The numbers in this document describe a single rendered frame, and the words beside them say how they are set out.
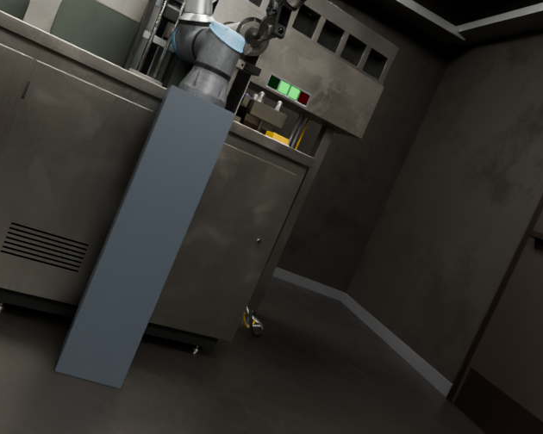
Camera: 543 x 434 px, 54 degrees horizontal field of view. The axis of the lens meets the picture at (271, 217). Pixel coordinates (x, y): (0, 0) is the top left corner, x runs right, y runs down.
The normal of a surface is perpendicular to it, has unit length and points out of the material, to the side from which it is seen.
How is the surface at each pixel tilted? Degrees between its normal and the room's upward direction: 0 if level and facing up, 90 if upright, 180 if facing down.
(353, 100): 90
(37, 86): 90
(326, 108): 90
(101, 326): 90
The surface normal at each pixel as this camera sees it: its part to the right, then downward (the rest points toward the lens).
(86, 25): 0.42, 0.25
